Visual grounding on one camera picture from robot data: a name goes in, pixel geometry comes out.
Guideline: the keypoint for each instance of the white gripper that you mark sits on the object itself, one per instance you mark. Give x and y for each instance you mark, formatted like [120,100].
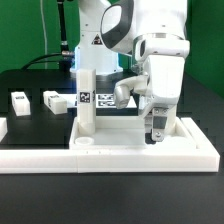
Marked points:
[158,104]

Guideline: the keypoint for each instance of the white desk tabletop tray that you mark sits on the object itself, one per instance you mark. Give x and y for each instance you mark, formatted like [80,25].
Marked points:
[118,145]

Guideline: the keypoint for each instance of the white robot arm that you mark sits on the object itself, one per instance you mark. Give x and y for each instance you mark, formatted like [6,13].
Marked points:
[152,34]

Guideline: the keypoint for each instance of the fiducial marker sheet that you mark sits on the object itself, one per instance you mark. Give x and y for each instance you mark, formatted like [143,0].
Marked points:
[102,101]

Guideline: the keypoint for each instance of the black pole with clamp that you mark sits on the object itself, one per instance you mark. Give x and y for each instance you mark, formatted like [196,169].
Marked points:
[63,64]

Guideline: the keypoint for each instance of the white L-shaped fence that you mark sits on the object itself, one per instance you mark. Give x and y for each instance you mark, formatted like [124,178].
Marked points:
[37,161]

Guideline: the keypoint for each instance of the white block at left edge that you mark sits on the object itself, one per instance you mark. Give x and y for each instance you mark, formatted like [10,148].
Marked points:
[3,128]

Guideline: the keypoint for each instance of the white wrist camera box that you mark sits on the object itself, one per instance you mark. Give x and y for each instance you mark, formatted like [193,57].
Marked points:
[122,89]

